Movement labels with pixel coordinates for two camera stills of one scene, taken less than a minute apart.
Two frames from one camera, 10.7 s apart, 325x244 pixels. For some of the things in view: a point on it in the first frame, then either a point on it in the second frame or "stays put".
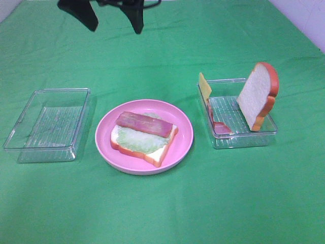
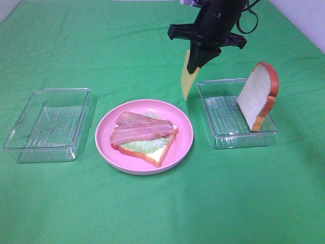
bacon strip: [144, 123] stays put
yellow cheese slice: [205, 89] -> [187, 78]
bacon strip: [219, 127] -> [121, 133]
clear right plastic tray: [229, 127] stays put
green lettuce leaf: [141, 141] stays put
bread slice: [257, 96] stays put
